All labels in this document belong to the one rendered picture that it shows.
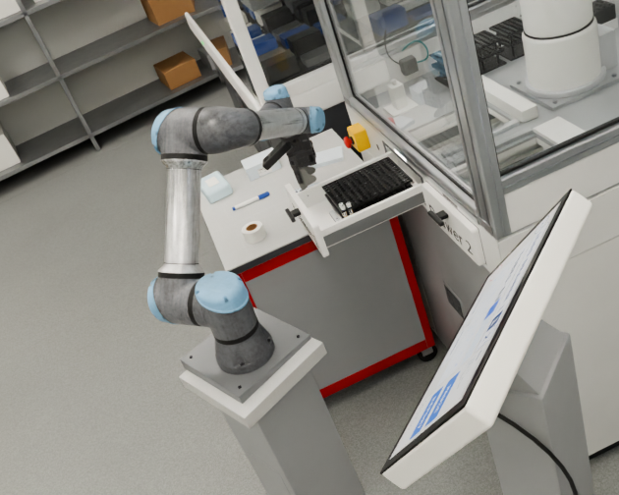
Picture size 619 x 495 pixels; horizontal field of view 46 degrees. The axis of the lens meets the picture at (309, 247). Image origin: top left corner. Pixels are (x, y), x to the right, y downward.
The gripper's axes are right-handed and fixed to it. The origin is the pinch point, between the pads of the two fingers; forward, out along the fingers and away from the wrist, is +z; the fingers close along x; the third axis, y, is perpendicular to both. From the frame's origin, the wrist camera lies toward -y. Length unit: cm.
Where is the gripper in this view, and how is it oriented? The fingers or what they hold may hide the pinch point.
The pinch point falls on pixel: (303, 187)
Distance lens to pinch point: 242.0
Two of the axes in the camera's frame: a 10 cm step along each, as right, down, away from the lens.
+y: 9.5, -2.7, -1.4
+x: -0.4, -5.6, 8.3
